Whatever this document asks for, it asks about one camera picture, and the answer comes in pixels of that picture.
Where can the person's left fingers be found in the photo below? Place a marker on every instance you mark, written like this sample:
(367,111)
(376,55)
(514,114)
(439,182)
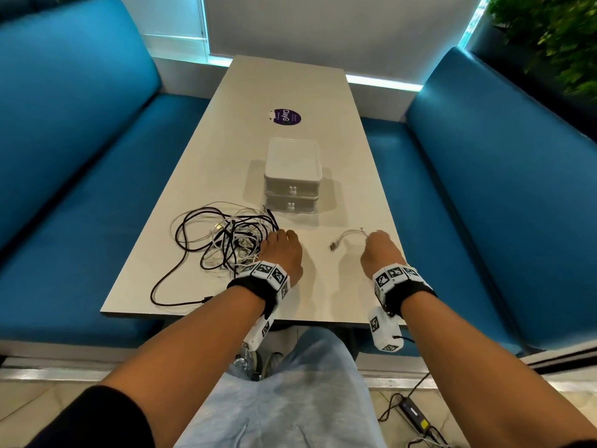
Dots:
(282,234)

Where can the blue upholstered sofa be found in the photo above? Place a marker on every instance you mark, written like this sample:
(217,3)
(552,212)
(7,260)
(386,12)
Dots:
(480,195)
(79,181)

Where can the purple oval sticker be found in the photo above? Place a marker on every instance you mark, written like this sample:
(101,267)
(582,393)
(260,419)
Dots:
(285,118)

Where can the light blue trousers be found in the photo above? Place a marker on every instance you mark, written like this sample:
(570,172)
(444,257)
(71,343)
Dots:
(284,396)

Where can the left wrist marker band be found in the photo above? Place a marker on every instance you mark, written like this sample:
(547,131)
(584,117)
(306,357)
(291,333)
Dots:
(266,277)

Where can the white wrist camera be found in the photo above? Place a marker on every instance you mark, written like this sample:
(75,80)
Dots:
(385,328)
(257,333)

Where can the person's left hand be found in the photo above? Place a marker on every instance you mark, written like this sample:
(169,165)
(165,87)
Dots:
(282,251)

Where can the black sleeve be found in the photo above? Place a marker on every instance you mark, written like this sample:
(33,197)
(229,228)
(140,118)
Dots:
(93,419)

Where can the grey shoe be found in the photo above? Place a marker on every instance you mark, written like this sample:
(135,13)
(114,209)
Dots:
(273,363)

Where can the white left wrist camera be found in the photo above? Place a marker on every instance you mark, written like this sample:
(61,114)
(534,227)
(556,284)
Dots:
(257,333)

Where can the white plastic drawer box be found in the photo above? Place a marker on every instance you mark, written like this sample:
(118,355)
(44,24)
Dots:
(293,165)
(291,204)

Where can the right wrist marker band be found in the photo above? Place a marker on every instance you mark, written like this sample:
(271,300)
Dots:
(399,282)

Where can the person's right fingers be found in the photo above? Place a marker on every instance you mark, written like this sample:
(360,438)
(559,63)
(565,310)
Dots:
(377,235)

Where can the person's right hand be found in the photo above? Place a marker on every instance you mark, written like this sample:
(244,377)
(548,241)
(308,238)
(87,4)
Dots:
(380,254)

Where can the green leafy plant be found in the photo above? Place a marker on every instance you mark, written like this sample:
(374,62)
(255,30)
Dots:
(550,37)

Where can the person's left forearm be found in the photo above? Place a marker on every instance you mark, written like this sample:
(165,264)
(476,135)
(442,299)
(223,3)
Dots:
(196,349)

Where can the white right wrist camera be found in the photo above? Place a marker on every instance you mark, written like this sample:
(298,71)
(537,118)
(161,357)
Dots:
(385,328)

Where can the person's right forearm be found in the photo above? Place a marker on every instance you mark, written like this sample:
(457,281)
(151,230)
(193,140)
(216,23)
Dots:
(471,368)

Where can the wrist marker band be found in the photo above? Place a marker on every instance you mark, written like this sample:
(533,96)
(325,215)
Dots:
(399,282)
(266,277)

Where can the black power adapter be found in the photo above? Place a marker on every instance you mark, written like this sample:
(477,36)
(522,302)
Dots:
(415,415)

